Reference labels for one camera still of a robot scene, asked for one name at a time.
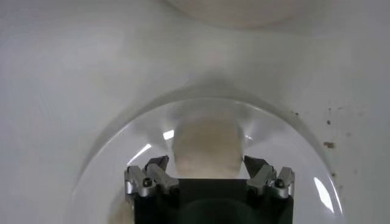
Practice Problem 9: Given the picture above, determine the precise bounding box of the white round plate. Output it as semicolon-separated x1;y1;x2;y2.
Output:
62;83;347;224

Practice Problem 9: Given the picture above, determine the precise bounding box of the white steamed baozi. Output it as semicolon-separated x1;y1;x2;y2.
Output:
172;118;246;180

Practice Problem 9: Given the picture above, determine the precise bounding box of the cream electric cooker base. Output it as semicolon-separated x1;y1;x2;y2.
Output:
163;0;308;30

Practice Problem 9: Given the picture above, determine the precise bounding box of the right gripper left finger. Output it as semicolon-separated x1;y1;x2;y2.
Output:
124;155;180;198

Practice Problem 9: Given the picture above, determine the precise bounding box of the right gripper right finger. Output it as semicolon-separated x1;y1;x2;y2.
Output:
243;155;296;199

